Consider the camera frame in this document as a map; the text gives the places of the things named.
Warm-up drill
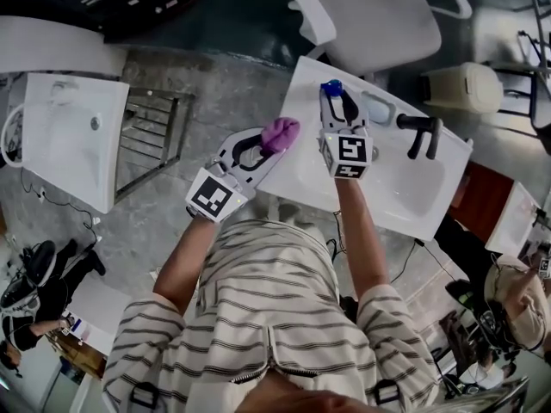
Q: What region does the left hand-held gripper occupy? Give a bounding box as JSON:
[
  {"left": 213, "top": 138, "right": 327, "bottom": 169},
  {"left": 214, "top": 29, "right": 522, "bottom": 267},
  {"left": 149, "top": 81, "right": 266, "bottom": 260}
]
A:
[{"left": 184, "top": 126, "right": 288, "bottom": 225}]

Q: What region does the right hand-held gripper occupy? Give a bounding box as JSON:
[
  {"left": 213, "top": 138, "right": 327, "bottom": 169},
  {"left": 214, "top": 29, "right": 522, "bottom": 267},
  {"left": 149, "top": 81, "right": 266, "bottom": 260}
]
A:
[{"left": 318, "top": 86, "right": 375, "bottom": 181}]

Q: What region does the purple cloth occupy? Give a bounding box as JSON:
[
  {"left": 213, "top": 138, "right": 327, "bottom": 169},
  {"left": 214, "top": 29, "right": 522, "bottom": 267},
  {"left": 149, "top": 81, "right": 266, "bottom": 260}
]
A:
[{"left": 260, "top": 117, "right": 301, "bottom": 155}]

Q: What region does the person's right forearm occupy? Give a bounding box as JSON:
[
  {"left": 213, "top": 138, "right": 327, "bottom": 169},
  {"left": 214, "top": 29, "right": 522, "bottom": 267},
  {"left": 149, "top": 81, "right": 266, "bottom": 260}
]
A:
[{"left": 334, "top": 177, "right": 393, "bottom": 305}]

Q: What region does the person's left forearm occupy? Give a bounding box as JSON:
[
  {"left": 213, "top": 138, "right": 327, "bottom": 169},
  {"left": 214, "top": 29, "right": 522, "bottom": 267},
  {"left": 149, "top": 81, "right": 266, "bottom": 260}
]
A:
[{"left": 152, "top": 215, "right": 223, "bottom": 317}]

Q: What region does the translucent grey soap dish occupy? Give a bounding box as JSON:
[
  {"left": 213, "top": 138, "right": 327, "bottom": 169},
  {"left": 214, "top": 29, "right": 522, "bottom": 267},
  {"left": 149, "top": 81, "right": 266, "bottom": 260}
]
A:
[{"left": 360, "top": 90, "right": 397, "bottom": 125}]

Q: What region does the black faucet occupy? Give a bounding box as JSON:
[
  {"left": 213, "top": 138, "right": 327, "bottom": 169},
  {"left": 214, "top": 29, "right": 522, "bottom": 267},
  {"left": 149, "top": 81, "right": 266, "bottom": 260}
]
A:
[{"left": 395, "top": 113, "right": 444, "bottom": 161}]

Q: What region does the white office chair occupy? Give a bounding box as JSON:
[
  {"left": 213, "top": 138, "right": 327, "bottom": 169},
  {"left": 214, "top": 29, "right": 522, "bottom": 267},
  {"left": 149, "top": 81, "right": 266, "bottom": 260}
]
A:
[{"left": 275, "top": 0, "right": 474, "bottom": 77}]

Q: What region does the large white ceramic sink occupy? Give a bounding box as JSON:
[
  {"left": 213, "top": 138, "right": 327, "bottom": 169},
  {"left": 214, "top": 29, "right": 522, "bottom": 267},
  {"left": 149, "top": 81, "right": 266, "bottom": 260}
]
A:
[{"left": 257, "top": 55, "right": 474, "bottom": 243}]

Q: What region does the metal floor grate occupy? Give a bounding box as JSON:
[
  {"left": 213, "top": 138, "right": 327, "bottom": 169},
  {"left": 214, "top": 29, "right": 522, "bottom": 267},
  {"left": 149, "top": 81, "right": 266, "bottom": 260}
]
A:
[{"left": 114, "top": 87, "right": 195, "bottom": 204}]

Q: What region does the beige trash bin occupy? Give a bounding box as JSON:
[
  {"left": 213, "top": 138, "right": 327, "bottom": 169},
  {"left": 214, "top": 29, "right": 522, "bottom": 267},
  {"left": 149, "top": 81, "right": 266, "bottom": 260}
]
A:
[{"left": 420, "top": 61, "right": 504, "bottom": 114}]

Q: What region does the striped beige shirt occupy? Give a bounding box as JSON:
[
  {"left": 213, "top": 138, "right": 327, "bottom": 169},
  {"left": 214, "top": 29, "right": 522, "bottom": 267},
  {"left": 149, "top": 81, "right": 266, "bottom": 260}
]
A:
[{"left": 102, "top": 219, "right": 440, "bottom": 413}]

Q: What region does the brown wooden cabinet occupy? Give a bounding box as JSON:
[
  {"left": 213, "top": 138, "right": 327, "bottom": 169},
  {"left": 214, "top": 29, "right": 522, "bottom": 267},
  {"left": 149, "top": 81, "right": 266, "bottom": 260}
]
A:
[{"left": 447, "top": 161, "right": 516, "bottom": 243}]

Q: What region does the white sink with metal drain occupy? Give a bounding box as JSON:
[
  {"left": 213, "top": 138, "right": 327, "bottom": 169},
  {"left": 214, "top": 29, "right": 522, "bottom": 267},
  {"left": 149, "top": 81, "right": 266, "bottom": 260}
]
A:
[{"left": 20, "top": 71, "right": 131, "bottom": 215}]

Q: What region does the small white sink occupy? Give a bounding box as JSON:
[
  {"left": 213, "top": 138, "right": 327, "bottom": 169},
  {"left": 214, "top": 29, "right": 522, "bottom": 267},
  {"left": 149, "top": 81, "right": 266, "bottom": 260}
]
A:
[{"left": 485, "top": 182, "right": 542, "bottom": 257}]

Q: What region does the black dining chair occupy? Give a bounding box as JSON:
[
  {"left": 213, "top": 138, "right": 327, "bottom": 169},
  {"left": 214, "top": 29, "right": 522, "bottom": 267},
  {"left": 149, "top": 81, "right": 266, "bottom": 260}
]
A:
[{"left": 490, "top": 65, "right": 551, "bottom": 133}]

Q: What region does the white table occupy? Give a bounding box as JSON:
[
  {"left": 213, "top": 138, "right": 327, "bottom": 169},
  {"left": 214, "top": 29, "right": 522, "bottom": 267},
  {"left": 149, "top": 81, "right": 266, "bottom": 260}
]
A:
[{"left": 64, "top": 273, "right": 134, "bottom": 356}]

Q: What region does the white desk with metal legs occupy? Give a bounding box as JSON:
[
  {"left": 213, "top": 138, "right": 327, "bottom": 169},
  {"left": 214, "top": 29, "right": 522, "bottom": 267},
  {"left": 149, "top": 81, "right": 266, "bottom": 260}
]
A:
[{"left": 511, "top": 0, "right": 551, "bottom": 85}]

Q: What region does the black harness buckle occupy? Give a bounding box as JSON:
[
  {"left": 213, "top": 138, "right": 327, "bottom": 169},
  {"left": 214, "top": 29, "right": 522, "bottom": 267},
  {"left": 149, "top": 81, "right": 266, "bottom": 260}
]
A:
[
  {"left": 128, "top": 381, "right": 161, "bottom": 413},
  {"left": 373, "top": 379, "right": 401, "bottom": 406}
]

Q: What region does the black cable with adaptor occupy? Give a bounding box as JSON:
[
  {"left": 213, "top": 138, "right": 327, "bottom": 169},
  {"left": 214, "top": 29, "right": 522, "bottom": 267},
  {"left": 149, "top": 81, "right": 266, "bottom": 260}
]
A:
[{"left": 389, "top": 237, "right": 457, "bottom": 286}]

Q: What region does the black floor cable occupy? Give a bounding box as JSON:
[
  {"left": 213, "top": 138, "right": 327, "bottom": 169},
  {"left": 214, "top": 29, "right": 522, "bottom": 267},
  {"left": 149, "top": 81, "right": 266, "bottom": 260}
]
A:
[{"left": 19, "top": 170, "right": 102, "bottom": 249}]

